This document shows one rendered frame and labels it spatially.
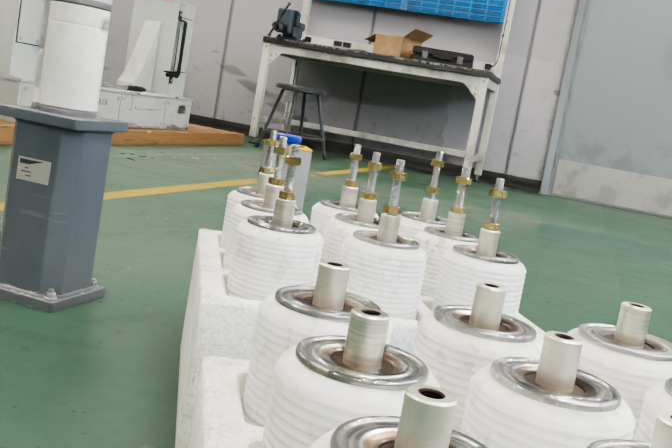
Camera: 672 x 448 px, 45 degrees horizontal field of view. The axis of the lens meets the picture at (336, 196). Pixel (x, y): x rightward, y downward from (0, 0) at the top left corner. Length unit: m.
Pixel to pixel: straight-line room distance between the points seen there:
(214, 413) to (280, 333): 0.07
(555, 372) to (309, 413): 0.15
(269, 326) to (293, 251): 0.29
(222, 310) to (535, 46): 5.39
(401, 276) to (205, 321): 0.21
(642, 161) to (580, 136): 0.46
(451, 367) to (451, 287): 0.34
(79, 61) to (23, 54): 2.36
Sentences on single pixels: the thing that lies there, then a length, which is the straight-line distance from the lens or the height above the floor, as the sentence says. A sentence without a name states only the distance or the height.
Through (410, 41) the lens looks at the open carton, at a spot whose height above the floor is 0.90.
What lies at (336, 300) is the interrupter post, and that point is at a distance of 0.56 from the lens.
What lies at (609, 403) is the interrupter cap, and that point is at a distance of 0.48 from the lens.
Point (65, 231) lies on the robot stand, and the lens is 1.32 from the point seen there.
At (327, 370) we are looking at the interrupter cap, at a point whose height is 0.25.
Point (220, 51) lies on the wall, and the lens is 6.73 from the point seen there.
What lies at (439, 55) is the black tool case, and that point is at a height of 0.82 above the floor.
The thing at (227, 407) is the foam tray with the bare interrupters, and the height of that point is 0.18.
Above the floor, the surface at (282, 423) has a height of 0.22.
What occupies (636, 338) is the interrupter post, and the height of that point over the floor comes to 0.26.
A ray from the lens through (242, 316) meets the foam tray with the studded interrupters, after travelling 0.81.
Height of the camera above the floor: 0.39
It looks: 7 degrees down
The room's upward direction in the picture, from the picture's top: 10 degrees clockwise
